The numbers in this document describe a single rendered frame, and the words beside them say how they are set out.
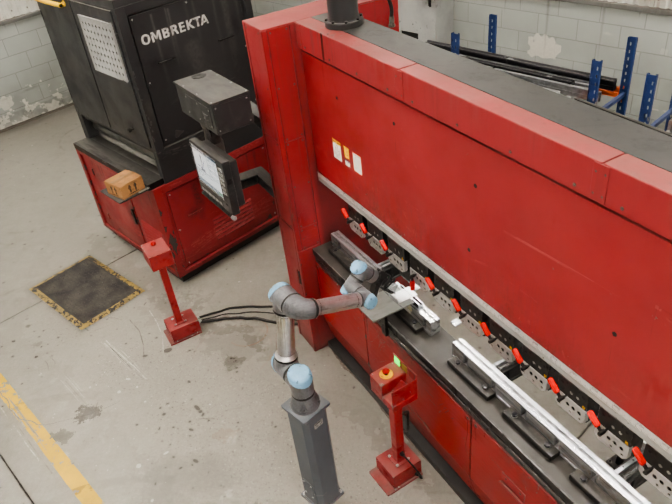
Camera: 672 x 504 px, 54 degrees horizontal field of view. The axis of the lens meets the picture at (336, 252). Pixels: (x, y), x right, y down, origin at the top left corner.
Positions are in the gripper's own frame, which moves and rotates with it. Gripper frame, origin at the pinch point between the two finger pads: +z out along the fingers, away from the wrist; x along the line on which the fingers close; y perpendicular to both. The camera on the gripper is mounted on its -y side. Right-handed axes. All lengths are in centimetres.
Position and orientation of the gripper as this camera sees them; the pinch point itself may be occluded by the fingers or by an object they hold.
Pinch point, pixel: (393, 292)
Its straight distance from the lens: 351.6
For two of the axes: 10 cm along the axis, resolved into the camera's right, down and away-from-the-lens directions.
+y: 5.9, -8.0, -1.0
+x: -5.0, -4.7, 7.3
